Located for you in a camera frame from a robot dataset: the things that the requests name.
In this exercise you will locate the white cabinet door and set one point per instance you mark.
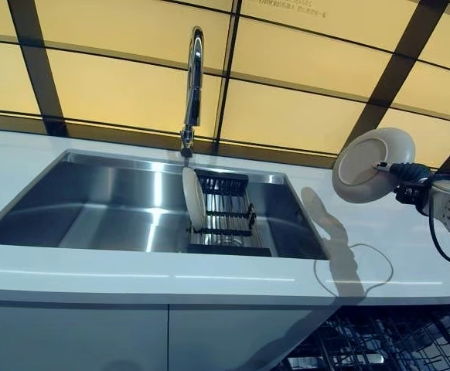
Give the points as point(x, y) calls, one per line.
point(74, 340)
point(232, 340)

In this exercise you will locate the black dishwasher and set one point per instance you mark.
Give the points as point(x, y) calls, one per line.
point(383, 340)

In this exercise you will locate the stainless steel sink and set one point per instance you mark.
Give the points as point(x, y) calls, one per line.
point(93, 201)

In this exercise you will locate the cream ceramic plate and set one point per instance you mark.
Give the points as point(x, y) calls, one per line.
point(364, 170)
point(193, 197)

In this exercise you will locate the chrome kitchen faucet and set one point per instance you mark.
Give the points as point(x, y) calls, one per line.
point(195, 85)

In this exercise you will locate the black dish drying rack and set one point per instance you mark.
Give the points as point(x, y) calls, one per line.
point(229, 216)

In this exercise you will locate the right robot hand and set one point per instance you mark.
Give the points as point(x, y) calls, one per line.
point(408, 181)

